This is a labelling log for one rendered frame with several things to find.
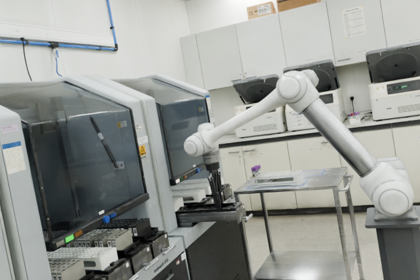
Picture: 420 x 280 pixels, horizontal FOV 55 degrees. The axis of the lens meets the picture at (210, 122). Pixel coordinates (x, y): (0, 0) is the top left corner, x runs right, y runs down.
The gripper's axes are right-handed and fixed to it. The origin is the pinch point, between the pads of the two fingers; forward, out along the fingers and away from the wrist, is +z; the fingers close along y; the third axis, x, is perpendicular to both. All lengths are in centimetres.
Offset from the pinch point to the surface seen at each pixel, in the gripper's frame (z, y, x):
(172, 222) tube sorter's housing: 6.3, 17.2, -20.2
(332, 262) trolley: 56, -48, 46
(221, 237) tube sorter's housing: 28.5, -19.4, -11.2
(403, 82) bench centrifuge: -38, -231, 105
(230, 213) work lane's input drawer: 4.6, 11.3, 10.3
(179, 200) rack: -1.7, 3.7, -21.7
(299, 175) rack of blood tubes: -2.9, -28.9, 38.6
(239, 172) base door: 32, -224, -72
